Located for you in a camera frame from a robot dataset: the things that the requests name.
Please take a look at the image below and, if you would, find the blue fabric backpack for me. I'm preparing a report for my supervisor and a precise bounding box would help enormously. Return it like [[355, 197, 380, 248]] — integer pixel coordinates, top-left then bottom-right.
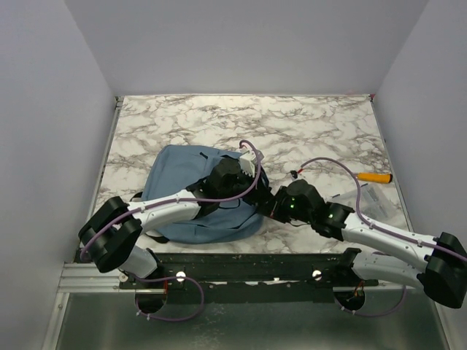
[[141, 145, 263, 244]]

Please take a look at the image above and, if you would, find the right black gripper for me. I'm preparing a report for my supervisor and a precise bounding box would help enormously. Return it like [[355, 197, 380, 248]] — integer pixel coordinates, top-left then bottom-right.
[[258, 185, 314, 225]]

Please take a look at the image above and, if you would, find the aluminium rail frame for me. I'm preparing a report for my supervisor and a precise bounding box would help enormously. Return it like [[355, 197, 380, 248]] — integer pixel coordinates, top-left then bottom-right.
[[45, 95, 450, 349]]

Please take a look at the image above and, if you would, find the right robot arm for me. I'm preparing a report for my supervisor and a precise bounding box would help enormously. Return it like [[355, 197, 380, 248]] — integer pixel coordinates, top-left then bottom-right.
[[258, 179, 466, 308]]

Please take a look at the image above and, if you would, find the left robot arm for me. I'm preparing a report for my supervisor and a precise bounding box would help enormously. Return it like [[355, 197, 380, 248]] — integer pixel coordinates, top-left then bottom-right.
[[79, 153, 268, 288]]

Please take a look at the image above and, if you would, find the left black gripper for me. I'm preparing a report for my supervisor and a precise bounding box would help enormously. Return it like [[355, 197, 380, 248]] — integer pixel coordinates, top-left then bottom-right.
[[219, 168, 274, 206]]

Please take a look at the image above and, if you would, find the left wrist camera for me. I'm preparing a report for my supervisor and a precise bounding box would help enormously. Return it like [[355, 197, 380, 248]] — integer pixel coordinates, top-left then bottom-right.
[[238, 149, 264, 178]]

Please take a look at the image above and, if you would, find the clear plastic screw box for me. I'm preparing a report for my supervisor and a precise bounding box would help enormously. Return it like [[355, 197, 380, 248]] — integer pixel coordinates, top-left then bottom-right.
[[330, 183, 396, 222]]

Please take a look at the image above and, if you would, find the black mounting base plate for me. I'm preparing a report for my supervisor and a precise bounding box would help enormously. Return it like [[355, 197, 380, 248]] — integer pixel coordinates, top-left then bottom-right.
[[120, 249, 361, 304]]

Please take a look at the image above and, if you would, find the yellow handled screwdriver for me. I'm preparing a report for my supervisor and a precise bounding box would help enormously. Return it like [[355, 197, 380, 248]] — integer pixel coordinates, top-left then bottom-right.
[[356, 173, 393, 184]]

